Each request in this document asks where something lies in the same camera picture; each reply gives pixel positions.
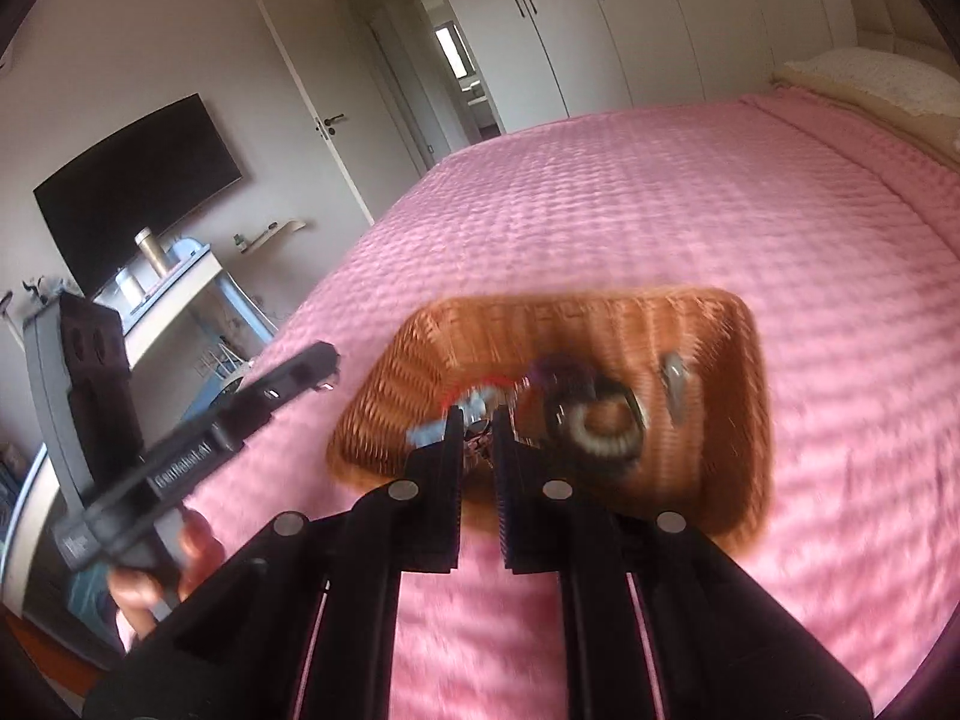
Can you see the white wardrobe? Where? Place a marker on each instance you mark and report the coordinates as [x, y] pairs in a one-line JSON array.
[[545, 60]]

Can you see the white blue desk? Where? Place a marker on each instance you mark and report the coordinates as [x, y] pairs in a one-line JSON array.
[[194, 338]]

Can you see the gold thermos bottle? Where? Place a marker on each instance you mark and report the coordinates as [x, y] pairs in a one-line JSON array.
[[153, 252]]

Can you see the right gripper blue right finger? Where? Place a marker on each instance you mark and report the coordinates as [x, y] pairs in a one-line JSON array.
[[658, 621]]

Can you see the white bedroom door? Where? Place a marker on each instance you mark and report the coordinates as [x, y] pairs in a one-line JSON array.
[[347, 107]]

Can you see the white floral pillow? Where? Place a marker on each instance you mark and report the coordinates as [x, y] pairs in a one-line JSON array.
[[917, 88]]

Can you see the beige bed headboard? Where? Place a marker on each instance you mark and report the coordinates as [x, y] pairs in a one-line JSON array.
[[901, 27]]

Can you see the white bottle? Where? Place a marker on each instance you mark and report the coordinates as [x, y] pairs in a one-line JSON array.
[[132, 291]]

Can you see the small wall shelf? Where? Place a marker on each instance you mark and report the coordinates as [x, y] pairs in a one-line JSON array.
[[274, 230]]

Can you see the black wristband watch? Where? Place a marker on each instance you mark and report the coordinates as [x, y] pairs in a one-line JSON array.
[[597, 427]]

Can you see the silver duckbill hair clip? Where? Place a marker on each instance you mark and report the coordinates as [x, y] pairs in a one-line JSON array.
[[674, 377]]

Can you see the brown wicker basket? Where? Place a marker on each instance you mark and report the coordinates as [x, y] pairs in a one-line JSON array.
[[657, 399]]

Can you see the black wall television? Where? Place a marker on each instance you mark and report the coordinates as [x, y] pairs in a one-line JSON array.
[[151, 173]]

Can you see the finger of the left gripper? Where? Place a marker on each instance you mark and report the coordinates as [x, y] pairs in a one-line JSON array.
[[253, 404], [312, 367]]

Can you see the light blue hair clip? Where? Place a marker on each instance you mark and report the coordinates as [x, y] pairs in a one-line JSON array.
[[427, 434]]

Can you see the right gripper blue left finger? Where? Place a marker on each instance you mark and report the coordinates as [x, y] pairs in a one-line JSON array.
[[301, 624]]

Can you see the pink bed blanket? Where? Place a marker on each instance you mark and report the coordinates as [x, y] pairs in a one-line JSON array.
[[776, 277]]

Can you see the left hand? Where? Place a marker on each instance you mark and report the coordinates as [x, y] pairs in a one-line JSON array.
[[138, 590]]

